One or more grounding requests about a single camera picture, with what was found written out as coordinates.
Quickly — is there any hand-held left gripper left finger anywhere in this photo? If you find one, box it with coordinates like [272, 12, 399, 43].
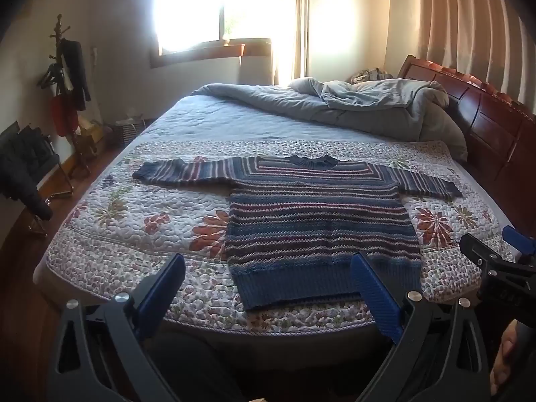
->
[47, 253, 187, 402]

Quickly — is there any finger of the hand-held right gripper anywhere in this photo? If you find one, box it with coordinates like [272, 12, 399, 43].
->
[458, 233, 509, 273]
[501, 225, 536, 260]

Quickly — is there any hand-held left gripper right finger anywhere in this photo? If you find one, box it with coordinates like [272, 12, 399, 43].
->
[349, 252, 492, 402]

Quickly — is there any blue striped knit sweater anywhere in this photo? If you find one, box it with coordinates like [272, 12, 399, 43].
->
[132, 154, 463, 311]

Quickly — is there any person's right hand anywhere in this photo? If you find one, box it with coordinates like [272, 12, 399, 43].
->
[490, 330, 522, 398]

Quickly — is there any floral quilted bedspread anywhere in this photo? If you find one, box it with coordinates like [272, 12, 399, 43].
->
[44, 140, 516, 336]

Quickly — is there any dark wooden headboard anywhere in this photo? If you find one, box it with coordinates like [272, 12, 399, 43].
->
[396, 54, 536, 235]

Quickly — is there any striped storage basket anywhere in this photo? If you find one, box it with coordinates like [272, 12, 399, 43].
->
[110, 117, 145, 147]

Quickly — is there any tan box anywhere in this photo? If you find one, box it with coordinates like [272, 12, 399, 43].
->
[79, 119, 105, 155]

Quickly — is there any black jacket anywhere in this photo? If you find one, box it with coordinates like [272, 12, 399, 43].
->
[0, 121, 61, 220]

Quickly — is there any grey rumpled duvet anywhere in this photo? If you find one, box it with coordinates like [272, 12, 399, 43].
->
[192, 77, 469, 162]

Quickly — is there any blue-grey bed sheet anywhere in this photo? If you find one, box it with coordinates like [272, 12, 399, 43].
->
[144, 92, 423, 145]

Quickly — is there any red hanging bag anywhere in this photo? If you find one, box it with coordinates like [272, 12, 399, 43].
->
[51, 94, 79, 138]

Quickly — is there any wooden coat rack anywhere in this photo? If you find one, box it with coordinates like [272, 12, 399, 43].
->
[38, 13, 93, 179]

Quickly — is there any beige pleated curtain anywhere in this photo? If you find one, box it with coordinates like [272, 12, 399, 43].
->
[387, 0, 536, 114]

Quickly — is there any dark hanging coat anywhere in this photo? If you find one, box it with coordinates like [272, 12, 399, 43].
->
[61, 39, 92, 112]

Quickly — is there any wooden-framed window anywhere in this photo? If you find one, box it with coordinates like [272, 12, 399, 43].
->
[148, 0, 279, 68]

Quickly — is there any beige window curtain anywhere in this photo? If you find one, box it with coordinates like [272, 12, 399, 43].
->
[274, 0, 313, 86]

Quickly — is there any metal-frame chair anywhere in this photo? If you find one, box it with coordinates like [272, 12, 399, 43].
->
[27, 161, 75, 235]

